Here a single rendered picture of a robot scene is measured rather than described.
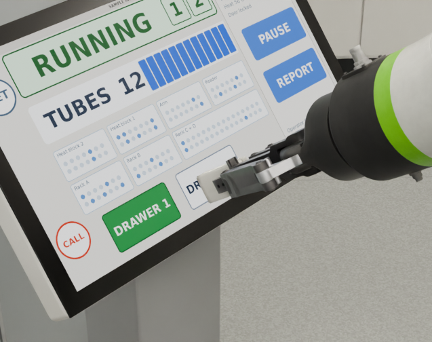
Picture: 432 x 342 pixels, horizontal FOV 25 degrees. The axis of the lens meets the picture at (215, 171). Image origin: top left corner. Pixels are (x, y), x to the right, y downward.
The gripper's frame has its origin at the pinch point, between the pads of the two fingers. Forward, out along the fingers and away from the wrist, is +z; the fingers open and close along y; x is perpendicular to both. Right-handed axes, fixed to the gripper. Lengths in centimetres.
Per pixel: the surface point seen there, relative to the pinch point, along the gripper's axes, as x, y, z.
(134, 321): 13.9, -4.7, 39.0
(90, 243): 0.2, 7.1, 17.4
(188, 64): -12.6, -15.7, 17.5
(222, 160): -0.6, -13.6, 17.4
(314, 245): 40, -110, 127
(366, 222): 42, -128, 124
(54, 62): -19.0, 0.7, 17.6
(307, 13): -12.0, -37.3, 17.5
